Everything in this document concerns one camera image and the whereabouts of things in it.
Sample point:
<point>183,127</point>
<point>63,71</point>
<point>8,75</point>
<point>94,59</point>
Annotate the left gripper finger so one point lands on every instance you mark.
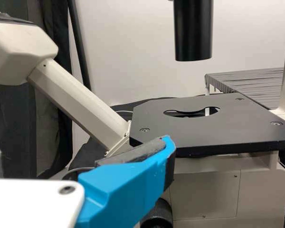
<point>123,187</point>

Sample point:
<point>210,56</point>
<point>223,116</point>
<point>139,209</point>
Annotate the black platform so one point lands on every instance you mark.
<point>247,83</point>

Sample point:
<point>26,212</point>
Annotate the cream microscope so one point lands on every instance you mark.
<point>204,185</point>

